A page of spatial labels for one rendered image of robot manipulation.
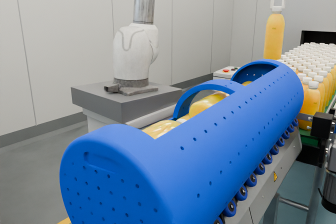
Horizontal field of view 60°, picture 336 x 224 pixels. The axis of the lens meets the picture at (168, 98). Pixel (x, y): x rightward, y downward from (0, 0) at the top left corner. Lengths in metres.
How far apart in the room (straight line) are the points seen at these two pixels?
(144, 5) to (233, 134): 0.93
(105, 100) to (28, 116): 2.39
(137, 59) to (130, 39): 0.09
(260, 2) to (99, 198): 5.61
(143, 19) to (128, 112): 0.49
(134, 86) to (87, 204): 0.74
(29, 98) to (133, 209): 3.05
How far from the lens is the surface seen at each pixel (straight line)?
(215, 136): 0.58
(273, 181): 1.07
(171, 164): 0.47
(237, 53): 6.22
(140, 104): 1.18
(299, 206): 1.98
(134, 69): 1.22
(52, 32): 3.50
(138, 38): 1.23
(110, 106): 1.17
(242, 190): 0.83
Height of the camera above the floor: 1.44
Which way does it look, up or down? 18 degrees down
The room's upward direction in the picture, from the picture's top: straight up
